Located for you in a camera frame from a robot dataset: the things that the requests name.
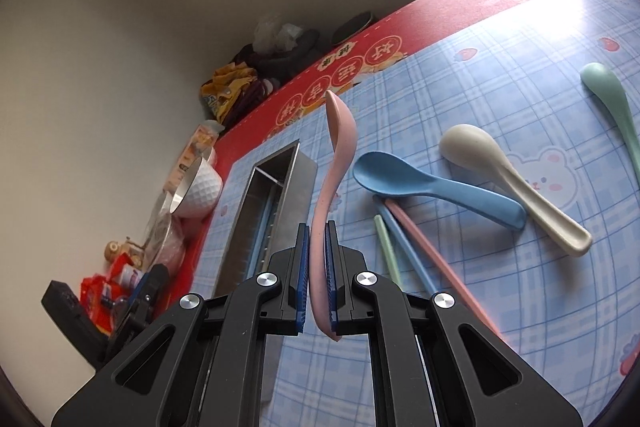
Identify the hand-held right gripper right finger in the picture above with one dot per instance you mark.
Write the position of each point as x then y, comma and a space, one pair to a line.
331, 287

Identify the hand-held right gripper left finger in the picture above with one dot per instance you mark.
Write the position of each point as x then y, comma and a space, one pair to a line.
301, 287

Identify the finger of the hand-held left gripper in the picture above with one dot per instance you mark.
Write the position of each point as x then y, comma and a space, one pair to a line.
147, 292

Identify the green chopstick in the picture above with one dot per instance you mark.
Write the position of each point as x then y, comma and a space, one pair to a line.
387, 252

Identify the stainless steel utensil box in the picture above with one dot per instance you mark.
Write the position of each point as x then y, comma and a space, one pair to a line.
297, 197

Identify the blue spoon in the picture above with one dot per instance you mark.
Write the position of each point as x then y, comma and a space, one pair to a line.
390, 174

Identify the pink spoon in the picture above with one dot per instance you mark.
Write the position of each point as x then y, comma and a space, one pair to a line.
340, 142

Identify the beige spoon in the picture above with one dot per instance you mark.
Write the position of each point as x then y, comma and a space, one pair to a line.
475, 147

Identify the green spoon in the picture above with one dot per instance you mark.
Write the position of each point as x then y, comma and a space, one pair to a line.
605, 84

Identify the small plastic bottle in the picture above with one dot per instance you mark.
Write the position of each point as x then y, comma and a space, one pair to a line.
131, 279

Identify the red snack packets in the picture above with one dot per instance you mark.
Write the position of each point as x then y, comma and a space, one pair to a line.
97, 302

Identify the plastic-wrapped pink bowl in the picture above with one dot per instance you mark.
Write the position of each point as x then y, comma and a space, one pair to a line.
170, 247

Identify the small wooden figurine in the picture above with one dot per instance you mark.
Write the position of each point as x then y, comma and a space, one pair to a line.
115, 249

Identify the white bowl with soup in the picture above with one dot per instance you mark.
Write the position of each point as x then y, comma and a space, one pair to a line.
200, 192

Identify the orange snack packet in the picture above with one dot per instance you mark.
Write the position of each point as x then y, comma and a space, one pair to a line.
192, 152

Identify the pile of yellow and dark clothes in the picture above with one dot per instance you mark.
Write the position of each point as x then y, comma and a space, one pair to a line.
225, 87

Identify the clear plastic bag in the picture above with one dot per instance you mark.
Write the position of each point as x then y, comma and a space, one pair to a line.
272, 32

